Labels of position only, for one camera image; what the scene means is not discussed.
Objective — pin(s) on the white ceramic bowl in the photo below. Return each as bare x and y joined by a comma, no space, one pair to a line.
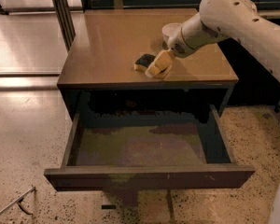
169,30

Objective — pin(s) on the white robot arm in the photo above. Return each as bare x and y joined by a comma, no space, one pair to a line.
216,21

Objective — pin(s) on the metal rod on floor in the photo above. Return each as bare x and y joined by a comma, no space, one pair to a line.
18,201

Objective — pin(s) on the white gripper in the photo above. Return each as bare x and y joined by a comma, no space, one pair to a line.
174,45

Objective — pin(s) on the brown drawer cabinet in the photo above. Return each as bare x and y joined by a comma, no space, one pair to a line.
98,80

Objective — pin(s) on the yellow sponge with dark top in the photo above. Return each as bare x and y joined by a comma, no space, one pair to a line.
143,62

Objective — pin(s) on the open top drawer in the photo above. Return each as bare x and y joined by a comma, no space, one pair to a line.
156,150

